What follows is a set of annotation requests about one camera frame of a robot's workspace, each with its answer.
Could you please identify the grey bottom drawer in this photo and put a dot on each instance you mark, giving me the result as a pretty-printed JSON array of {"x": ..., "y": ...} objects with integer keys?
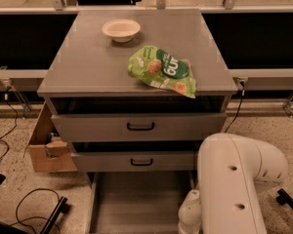
[{"x": 137, "y": 202}]

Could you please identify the grey drawer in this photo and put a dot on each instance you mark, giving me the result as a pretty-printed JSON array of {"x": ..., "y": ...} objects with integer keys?
[
  {"x": 137, "y": 127},
  {"x": 137, "y": 202},
  {"x": 134, "y": 161}
]

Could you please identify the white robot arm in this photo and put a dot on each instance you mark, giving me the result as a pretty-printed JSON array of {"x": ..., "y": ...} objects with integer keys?
[{"x": 225, "y": 200}]

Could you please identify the grey drawer cabinet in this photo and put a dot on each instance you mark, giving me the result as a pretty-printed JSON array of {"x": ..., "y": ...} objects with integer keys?
[{"x": 90, "y": 74}]

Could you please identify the grey middle drawer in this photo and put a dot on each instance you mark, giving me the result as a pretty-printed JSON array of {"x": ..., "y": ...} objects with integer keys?
[{"x": 134, "y": 161}]

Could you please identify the grey top drawer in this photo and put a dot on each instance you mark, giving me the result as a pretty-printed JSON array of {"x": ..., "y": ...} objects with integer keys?
[{"x": 137, "y": 127}]

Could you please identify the black stand leg right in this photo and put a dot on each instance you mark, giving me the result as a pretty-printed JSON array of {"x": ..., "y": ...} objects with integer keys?
[{"x": 284, "y": 198}]

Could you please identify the black stand leg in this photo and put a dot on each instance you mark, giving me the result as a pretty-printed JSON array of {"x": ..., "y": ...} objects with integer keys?
[
  {"x": 284, "y": 198},
  {"x": 62, "y": 207}
]

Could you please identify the black stand leg left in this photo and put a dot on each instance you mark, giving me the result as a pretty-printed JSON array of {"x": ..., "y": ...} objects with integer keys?
[{"x": 62, "y": 207}]

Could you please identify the green snack bag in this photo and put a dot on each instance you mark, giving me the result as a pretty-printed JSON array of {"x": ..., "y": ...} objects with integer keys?
[{"x": 158, "y": 69}]

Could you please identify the brown cardboard box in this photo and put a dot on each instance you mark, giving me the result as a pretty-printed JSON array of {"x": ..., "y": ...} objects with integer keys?
[{"x": 48, "y": 153}]

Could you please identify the white paper bowl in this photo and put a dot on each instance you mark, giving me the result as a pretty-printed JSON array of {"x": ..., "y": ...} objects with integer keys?
[{"x": 121, "y": 30}]

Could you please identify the black cable floor loop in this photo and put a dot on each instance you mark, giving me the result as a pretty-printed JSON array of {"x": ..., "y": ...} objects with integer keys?
[{"x": 34, "y": 209}]

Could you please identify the metal railing frame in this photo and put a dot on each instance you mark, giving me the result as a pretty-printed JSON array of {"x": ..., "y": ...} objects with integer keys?
[{"x": 264, "y": 79}]

